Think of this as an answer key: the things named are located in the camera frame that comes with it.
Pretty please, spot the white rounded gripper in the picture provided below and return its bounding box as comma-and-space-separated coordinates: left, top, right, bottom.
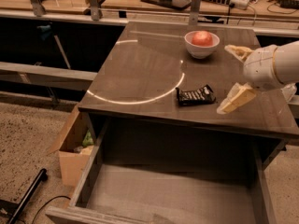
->
217, 45, 284, 114

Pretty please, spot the black rxbar chocolate wrapper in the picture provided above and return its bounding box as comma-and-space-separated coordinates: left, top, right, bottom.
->
176, 85, 216, 106

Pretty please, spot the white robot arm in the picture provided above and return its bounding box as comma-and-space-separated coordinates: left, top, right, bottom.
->
217, 41, 299, 114

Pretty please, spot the grey cabinet with counter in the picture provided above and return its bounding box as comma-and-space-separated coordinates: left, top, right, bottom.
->
78, 21, 299, 173

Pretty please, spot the open grey top drawer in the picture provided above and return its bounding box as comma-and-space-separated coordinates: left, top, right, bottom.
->
46, 117, 278, 224

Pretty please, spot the white ceramic bowl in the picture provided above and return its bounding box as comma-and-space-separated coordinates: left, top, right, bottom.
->
184, 31, 220, 59

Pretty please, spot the clear plastic bottle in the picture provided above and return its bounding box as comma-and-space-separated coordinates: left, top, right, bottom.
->
281, 83, 297, 102

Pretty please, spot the red apple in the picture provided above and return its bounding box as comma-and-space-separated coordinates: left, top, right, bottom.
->
192, 31, 213, 47

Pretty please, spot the green item in box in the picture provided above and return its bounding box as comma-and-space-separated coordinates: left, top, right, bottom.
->
82, 132, 93, 147

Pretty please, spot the brown cardboard box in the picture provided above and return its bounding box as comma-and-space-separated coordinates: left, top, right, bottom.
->
48, 106, 93, 187

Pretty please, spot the black tube on floor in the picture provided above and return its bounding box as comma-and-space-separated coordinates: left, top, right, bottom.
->
7, 168, 48, 224

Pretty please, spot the right metal bracket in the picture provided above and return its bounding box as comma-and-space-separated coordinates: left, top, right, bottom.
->
189, 0, 201, 25

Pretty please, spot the metal bracket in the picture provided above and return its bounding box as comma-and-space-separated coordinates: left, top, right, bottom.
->
189, 0, 201, 25
30, 0, 46, 17
89, 0, 102, 21

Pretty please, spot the middle metal bracket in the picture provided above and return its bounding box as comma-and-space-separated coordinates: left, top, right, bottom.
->
89, 0, 102, 21

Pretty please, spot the left metal bracket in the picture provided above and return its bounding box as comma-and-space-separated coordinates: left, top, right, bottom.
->
30, 0, 46, 17

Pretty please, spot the grey metal rail beam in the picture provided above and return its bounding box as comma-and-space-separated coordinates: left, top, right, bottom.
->
0, 62, 96, 91

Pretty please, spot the black floor cable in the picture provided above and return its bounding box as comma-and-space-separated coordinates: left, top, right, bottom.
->
31, 195, 72, 224

